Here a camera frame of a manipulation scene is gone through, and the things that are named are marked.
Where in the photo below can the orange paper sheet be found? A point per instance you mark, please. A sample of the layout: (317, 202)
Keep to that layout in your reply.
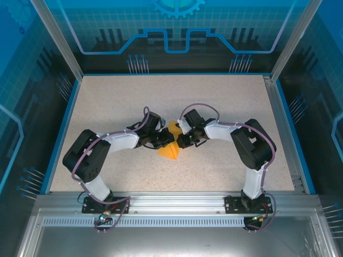
(168, 154)

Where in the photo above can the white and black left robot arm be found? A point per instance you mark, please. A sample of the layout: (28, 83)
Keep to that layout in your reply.
(85, 160)

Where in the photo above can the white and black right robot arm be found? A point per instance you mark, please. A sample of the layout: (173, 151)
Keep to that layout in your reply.
(252, 150)

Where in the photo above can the black electronics box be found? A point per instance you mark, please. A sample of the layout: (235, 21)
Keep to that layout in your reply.
(174, 203)

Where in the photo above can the aluminium side rail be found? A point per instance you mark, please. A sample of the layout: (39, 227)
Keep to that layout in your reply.
(281, 128)

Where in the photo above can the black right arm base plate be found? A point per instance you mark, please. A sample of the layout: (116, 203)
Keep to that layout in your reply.
(231, 204)

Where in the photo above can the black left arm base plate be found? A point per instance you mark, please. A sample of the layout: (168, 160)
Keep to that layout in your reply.
(89, 206)

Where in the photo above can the aluminium frame post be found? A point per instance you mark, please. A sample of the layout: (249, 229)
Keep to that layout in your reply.
(56, 40)
(294, 40)

